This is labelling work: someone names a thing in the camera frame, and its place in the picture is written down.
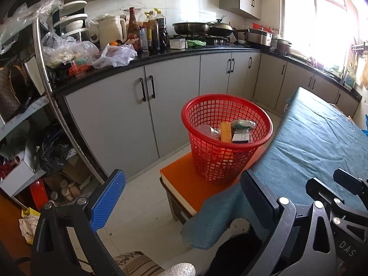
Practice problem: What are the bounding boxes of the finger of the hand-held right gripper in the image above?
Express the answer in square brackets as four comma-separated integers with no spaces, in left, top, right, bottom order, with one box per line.
[333,168,368,207]
[305,178,354,227]

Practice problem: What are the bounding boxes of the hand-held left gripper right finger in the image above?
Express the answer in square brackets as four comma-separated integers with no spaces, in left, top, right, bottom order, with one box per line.
[240,169,336,276]

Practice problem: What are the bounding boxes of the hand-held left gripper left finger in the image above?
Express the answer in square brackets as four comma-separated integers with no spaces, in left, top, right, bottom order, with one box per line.
[30,169,127,276]

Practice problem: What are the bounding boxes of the white medicine box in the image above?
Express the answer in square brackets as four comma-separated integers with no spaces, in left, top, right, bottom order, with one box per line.
[231,128,250,144]

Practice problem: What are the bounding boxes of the red plastic basket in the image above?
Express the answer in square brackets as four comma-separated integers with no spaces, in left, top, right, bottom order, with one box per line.
[181,93,273,182]

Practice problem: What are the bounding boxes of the orange box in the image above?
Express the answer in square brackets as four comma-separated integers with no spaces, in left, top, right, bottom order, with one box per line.
[220,121,233,143]

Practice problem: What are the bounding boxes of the white printed paper packet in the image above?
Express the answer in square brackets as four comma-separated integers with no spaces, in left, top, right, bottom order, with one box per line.
[231,119,256,130]

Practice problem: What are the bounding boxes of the group of small jars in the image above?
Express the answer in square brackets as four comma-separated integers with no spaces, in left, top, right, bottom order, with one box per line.
[51,178,84,205]

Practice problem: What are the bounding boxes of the brown cardboard box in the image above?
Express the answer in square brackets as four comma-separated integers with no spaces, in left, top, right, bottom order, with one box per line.
[62,155,92,185]

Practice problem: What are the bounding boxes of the blue towel tablecloth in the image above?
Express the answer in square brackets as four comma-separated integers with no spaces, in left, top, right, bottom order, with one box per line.
[181,86,368,250]

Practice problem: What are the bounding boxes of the dark cloth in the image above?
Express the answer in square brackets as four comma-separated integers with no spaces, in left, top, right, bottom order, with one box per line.
[205,232,266,276]

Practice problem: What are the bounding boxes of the red plastic item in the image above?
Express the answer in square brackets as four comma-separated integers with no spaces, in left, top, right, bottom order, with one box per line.
[29,178,48,211]

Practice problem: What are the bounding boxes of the black plastic bag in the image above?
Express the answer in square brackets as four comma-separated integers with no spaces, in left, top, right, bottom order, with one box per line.
[37,126,72,173]

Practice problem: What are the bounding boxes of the brown striped cloth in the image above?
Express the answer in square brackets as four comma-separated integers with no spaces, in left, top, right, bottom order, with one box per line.
[112,251,165,276]

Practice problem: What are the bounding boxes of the orange stool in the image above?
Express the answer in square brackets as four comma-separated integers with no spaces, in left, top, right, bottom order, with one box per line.
[159,147,266,225]

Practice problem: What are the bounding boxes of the yellow white cloth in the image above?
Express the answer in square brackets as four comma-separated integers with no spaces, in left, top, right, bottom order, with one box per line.
[19,207,41,243]

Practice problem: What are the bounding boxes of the white cardboard box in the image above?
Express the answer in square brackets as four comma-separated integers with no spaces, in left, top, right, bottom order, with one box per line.
[0,149,38,196]

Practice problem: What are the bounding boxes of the white knit cloth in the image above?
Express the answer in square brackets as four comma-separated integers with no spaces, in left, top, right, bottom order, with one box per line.
[161,263,196,276]

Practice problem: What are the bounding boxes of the teal white container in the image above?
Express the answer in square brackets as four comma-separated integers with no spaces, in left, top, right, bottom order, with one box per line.
[343,69,355,89]

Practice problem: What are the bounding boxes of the hanging cutting board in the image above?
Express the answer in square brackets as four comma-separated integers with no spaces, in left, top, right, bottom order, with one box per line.
[356,55,368,88]

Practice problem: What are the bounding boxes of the grey base cabinets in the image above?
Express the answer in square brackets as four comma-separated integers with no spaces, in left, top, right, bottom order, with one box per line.
[63,52,360,179]

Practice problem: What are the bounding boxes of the red orange packets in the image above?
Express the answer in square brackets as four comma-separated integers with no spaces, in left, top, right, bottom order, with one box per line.
[68,59,93,77]

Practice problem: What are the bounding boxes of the steel storage rack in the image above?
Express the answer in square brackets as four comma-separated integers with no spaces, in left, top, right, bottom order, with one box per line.
[0,14,108,207]

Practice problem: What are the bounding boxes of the brown patterned handbag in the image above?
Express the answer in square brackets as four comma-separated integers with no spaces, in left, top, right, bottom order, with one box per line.
[0,62,33,121]

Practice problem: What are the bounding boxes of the dark clay pot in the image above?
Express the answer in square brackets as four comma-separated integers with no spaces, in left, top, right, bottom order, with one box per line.
[276,39,292,56]

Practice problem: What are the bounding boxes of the kitchen window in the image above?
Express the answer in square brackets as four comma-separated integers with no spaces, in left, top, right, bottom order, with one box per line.
[280,0,363,69]

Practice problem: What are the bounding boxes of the black kitchen countertop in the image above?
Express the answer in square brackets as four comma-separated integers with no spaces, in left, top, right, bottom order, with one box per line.
[53,44,362,102]

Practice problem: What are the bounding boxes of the steel cooker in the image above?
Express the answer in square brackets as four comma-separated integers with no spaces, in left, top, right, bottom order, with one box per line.
[247,29,273,47]

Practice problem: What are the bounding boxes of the gas stove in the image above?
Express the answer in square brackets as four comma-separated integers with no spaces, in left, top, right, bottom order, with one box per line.
[170,34,246,46]

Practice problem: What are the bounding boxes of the white electric kettle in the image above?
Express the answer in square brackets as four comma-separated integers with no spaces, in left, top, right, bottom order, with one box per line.
[96,16,127,51]

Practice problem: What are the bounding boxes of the red label sauce bottle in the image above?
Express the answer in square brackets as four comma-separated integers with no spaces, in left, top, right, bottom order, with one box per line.
[127,7,141,52]

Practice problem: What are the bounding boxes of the small white box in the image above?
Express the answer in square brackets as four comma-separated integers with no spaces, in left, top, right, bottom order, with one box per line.
[169,38,187,50]

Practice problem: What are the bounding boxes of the black wok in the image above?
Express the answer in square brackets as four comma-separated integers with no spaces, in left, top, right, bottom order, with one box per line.
[208,16,235,36]

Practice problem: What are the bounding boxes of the dark soy sauce bottle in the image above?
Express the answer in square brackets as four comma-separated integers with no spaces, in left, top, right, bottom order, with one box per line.
[155,9,168,48]

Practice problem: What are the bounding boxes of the white plate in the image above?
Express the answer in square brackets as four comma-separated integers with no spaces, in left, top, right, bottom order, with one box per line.
[61,0,88,10]
[53,14,88,29]

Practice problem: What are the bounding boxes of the black frying pan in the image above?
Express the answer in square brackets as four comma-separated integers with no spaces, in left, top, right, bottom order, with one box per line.
[172,21,212,35]

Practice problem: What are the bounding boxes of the clear plastic wrap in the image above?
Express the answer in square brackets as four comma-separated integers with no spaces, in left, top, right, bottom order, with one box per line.
[0,0,64,55]

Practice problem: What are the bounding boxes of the grey wall cabinet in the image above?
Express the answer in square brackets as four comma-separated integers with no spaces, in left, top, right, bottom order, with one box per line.
[219,0,263,20]

